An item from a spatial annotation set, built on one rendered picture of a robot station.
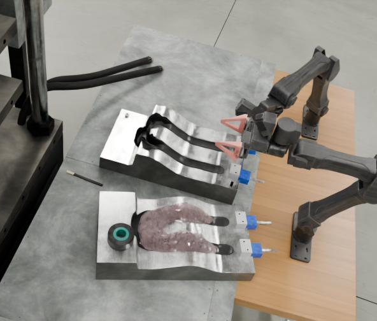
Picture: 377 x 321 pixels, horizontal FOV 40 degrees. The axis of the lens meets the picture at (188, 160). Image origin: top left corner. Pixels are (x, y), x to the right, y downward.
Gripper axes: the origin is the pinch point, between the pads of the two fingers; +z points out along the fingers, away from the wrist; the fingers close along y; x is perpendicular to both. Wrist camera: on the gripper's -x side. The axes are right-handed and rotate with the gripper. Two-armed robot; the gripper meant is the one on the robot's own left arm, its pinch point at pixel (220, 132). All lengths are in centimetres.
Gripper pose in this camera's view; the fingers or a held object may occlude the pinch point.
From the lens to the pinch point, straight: 156.2
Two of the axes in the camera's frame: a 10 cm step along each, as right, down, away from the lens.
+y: -2.0, 7.2, -6.6
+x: -1.5, 6.4, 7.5
